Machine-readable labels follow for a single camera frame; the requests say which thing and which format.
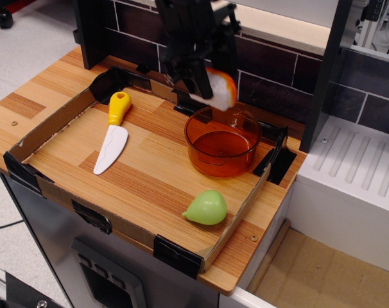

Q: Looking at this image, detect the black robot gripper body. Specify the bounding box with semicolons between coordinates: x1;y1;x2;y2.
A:
155;1;241;80

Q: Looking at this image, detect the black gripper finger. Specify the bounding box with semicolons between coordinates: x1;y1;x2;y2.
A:
178;60;213;99
211;30;238;80

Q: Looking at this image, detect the white orange toy sushi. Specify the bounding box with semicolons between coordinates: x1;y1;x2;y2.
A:
189;67;238;112

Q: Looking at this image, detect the orange transparent plastic pot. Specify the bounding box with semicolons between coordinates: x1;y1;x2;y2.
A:
184;107;262;178

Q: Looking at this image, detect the cardboard fence with black tape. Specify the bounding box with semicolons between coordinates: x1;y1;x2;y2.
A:
4;67;304;282

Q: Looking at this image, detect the yellow white toy knife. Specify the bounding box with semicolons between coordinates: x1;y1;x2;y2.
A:
93;91;132;175

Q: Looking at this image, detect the green toy pear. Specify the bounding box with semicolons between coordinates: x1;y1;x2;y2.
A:
182;190;227;226

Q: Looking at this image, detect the white sink drainboard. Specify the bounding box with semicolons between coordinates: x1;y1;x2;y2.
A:
287;117;389;271

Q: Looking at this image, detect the grey oven control panel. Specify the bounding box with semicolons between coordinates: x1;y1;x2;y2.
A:
71;239;147;307

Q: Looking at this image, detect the black left back post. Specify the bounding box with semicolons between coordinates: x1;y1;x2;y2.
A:
73;0;116;69

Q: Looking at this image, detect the black vertical post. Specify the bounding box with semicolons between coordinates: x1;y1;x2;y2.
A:
300;1;352;153

